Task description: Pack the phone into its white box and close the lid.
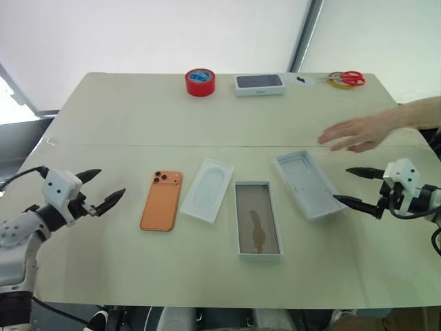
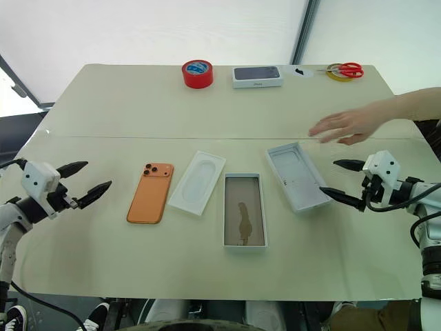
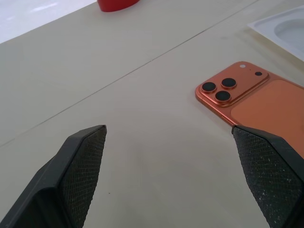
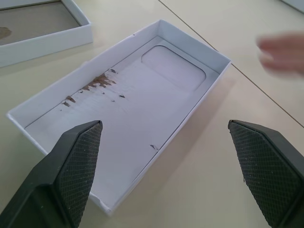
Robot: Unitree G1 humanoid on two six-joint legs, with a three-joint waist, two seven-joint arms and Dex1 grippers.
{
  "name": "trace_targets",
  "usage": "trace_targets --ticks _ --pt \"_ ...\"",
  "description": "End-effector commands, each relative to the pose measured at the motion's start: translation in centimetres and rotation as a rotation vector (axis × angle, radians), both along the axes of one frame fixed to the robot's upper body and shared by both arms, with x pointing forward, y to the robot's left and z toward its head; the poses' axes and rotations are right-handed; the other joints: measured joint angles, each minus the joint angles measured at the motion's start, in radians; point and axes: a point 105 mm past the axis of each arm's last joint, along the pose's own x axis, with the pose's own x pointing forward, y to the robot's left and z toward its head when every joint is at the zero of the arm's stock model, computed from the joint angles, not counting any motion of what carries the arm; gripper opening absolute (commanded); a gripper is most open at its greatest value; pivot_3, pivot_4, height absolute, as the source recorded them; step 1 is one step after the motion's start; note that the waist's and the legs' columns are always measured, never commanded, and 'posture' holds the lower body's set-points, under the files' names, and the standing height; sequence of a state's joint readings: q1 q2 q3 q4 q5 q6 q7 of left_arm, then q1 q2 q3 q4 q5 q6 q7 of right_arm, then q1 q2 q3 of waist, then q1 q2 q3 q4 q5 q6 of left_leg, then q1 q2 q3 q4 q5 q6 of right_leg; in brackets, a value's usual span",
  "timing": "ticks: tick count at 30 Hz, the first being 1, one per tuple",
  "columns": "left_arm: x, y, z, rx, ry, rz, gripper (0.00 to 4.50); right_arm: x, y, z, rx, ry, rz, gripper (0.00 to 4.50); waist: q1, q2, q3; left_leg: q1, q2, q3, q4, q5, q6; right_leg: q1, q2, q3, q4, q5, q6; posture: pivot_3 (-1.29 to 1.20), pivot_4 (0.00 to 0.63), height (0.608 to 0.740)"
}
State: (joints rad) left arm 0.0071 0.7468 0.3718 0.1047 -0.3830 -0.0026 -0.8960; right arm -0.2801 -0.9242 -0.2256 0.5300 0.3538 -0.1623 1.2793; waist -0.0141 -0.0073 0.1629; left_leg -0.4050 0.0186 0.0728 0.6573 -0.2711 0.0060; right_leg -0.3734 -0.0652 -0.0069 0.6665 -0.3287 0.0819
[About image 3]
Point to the white tray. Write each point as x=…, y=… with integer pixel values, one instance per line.
x=266, y=26

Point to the orange smartphone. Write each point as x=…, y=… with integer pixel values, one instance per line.
x=261, y=104

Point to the red tape roll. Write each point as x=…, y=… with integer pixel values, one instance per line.
x=116, y=5

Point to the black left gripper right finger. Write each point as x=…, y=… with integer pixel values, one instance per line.
x=273, y=171

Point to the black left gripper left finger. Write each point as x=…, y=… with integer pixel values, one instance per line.
x=71, y=180

